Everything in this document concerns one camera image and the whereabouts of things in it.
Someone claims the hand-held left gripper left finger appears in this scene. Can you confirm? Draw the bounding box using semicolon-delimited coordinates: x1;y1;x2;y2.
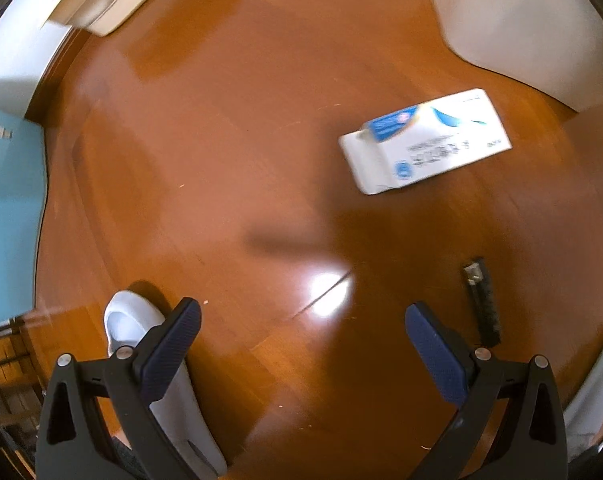
35;297;203;480

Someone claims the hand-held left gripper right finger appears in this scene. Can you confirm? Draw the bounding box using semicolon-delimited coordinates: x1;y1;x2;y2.
405;301;568;480

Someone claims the white wet wipes pack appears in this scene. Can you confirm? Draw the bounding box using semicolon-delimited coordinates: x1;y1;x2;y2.
338;88;513;196

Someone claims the white cloth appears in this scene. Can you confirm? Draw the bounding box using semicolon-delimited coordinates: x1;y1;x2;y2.
424;0;603;115
563;329;603;462

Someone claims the white slipper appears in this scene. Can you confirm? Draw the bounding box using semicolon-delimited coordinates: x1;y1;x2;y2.
103;290;228;477

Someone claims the black narrow object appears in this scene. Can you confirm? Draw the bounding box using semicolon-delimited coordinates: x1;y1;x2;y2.
461;257;503;347

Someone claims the wooden rack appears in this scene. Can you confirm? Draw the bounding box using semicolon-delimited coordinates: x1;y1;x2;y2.
0;310;49;466

